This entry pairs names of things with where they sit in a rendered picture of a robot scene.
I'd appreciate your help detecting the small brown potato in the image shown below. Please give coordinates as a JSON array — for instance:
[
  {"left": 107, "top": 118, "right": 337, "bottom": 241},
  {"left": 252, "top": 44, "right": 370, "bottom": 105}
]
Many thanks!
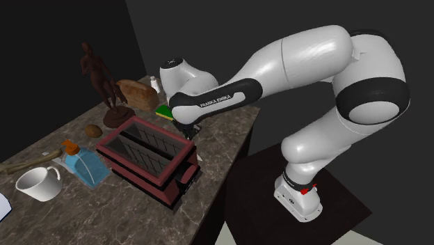
[{"left": 84, "top": 124, "right": 104, "bottom": 139}]

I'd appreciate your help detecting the white flat object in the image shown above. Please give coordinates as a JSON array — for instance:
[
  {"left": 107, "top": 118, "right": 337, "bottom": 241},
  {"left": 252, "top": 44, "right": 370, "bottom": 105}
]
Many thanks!
[{"left": 0, "top": 192, "right": 13, "bottom": 223}]

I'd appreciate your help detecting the brown human figure statue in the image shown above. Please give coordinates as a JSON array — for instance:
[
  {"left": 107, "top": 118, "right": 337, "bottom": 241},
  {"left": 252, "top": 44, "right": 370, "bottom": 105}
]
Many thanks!
[{"left": 79, "top": 42, "right": 137, "bottom": 129}]

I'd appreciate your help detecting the white mug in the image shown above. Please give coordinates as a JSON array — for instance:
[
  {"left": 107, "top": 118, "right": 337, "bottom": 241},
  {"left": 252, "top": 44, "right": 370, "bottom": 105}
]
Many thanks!
[{"left": 15, "top": 166, "right": 64, "bottom": 203}]

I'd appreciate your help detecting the dark robot stand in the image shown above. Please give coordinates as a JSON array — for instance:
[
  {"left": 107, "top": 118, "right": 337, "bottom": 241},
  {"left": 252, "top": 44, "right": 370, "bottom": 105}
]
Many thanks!
[{"left": 223, "top": 141, "right": 373, "bottom": 245}]

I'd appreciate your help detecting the green and yellow sponge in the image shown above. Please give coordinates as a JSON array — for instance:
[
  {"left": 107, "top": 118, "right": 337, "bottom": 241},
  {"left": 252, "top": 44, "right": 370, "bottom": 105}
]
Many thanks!
[{"left": 155, "top": 104, "right": 175, "bottom": 121}]

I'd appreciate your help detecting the brown bread loaf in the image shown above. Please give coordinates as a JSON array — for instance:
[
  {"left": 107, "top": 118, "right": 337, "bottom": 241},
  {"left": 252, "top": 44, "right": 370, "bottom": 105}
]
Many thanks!
[{"left": 115, "top": 79, "right": 160, "bottom": 113}]

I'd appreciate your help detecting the blue soap dispenser bottle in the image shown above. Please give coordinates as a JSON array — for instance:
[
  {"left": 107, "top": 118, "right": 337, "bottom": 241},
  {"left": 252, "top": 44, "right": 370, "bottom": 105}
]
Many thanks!
[{"left": 61, "top": 139, "right": 111, "bottom": 189}]

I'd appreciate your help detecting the red toaster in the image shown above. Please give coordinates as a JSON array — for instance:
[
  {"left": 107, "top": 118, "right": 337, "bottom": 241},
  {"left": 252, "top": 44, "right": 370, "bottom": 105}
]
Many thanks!
[{"left": 95, "top": 116, "right": 203, "bottom": 210}]

